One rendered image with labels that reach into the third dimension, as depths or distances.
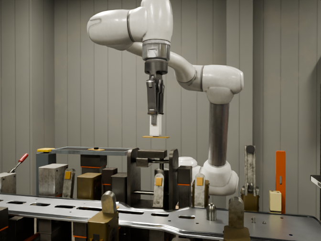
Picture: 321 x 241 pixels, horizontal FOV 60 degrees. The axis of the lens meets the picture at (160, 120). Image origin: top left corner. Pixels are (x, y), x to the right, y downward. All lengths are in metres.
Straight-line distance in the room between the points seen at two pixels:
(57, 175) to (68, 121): 2.89
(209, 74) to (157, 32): 0.54
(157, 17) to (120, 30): 0.13
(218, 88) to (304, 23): 2.63
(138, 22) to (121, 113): 2.93
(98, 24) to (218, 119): 0.78
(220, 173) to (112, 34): 0.97
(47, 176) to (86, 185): 0.18
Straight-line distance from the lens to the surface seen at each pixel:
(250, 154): 1.04
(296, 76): 3.72
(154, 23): 0.89
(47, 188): 1.26
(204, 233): 0.83
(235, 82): 1.35
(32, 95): 3.81
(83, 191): 1.17
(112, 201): 0.82
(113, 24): 0.93
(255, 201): 1.05
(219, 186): 1.62
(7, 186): 1.43
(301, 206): 3.85
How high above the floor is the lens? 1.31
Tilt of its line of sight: 1 degrees down
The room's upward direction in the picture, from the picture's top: straight up
